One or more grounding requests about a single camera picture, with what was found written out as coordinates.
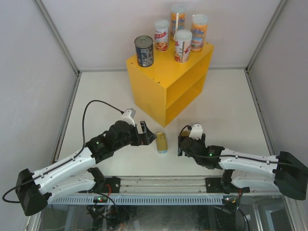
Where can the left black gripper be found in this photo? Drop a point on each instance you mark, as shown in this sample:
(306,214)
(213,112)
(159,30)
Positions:
(143,139)

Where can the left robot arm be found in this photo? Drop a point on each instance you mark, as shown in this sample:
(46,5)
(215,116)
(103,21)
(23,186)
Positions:
(78,172)

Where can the yellow two-shelf cabinet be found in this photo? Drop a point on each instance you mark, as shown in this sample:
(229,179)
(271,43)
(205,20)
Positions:
(166,88)

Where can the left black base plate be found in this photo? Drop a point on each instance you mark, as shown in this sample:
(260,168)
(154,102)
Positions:
(110,185)

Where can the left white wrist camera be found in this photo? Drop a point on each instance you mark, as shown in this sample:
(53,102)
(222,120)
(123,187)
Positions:
(128,116)

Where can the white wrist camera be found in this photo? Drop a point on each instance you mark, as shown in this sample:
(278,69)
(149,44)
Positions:
(128,116)
(196,131)

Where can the round tomato tin can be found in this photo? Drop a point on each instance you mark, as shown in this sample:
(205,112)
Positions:
(144,50)

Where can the gold tin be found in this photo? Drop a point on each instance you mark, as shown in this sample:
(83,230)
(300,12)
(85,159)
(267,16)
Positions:
(185,133)
(161,142)

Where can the tall can with white spoon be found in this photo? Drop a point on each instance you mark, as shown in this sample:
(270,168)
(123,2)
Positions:
(177,19)

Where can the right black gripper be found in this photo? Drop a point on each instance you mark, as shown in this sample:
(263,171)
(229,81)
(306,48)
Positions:
(202,141)

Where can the aluminium front rail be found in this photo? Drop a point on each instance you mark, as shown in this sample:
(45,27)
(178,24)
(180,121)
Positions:
(163,185)

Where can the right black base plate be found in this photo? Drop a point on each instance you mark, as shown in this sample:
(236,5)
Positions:
(214,185)

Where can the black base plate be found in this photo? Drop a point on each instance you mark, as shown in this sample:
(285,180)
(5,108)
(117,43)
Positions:
(110,185)
(214,185)

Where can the grey slotted cable duct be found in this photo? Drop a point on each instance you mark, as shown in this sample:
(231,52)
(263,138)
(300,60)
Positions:
(139,200)

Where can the small red-white can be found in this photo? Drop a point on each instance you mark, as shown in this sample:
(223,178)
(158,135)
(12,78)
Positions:
(183,40)
(161,35)

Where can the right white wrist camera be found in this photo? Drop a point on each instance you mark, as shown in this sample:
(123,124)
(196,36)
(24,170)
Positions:
(196,131)

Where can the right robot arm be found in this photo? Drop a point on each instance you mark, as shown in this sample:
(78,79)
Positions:
(283,172)

